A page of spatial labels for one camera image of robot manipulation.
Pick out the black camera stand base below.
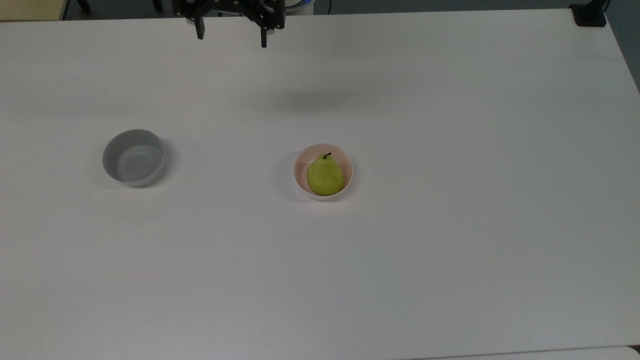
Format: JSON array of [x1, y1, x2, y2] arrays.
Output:
[[569, 0, 612, 28]]

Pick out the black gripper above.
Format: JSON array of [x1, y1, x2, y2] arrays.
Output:
[[172, 0, 286, 49]]

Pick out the yellow cabinet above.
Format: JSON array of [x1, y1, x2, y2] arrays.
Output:
[[0, 0, 69, 22]]

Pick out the pink bowl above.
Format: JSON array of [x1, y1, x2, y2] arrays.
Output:
[[293, 143, 354, 202]]

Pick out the green pear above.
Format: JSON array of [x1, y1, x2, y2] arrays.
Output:
[[306, 152, 345, 197]]

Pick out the grey bowl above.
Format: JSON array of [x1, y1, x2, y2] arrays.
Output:
[[102, 129, 166, 188]]

